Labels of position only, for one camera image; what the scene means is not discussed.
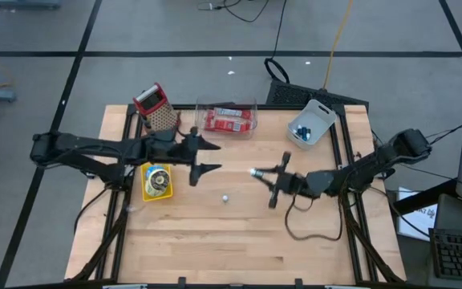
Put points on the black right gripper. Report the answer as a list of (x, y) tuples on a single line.
[(303, 184)]

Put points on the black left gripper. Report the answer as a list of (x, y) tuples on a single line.
[(175, 149)]

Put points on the red packet with barcode panel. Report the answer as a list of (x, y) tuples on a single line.
[(225, 122)]

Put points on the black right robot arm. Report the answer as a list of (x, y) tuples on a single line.
[(379, 160)]

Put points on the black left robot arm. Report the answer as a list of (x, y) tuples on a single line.
[(78, 144)]

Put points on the clear plastic bin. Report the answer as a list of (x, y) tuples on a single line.
[(227, 134)]

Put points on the yellow plastic basket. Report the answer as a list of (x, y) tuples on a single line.
[(156, 198)]

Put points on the red steel box grater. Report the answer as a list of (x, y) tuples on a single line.
[(152, 100)]

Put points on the white plastic bin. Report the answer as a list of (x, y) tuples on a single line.
[(321, 114)]

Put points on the black mesh computer case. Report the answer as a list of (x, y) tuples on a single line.
[(291, 95)]

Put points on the black table clamp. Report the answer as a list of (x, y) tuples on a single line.
[(181, 280), (298, 282)]

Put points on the white paper sheet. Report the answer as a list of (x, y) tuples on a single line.
[(419, 218)]

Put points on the black keyboard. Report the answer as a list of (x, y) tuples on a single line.
[(459, 255)]

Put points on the blue-grey floor plate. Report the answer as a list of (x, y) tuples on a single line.
[(26, 4)]

